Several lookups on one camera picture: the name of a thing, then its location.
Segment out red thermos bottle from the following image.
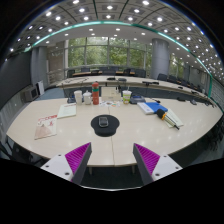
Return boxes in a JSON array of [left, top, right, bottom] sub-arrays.
[[91, 81, 100, 106]]

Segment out black computer mouse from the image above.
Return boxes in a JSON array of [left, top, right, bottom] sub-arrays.
[[98, 116, 110, 128]]

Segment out white cardboard box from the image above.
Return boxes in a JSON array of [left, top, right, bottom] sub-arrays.
[[100, 86, 122, 101]]

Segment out colourful sticker sheet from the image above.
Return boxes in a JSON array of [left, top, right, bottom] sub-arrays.
[[99, 99, 122, 108]]

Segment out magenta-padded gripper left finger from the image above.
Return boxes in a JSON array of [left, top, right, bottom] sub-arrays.
[[40, 142, 93, 186]]

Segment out white paper cup stack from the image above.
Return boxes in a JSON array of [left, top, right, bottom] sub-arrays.
[[73, 90, 83, 106]]

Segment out white paper cup green print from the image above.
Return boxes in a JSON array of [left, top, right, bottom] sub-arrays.
[[121, 87, 133, 105]]

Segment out blue and white book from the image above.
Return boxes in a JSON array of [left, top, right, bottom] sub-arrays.
[[137, 101, 169, 116]]

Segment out white leaflet red header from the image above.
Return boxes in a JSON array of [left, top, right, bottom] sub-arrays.
[[56, 102, 77, 120]]

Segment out ceiling lights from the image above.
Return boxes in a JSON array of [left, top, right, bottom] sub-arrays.
[[8, 0, 221, 68]]

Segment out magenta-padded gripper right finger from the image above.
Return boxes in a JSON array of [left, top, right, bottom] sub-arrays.
[[131, 143, 183, 187]]

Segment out dark office chairs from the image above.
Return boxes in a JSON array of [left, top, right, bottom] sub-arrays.
[[66, 68, 214, 98]]

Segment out red and white magazine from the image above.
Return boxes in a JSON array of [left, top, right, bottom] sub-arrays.
[[34, 113, 58, 140]]

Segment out black mouse pad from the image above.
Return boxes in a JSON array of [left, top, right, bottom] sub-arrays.
[[90, 114, 120, 138]]

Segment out black foam handheld microphone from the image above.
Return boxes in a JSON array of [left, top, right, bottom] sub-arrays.
[[156, 108, 181, 131]]

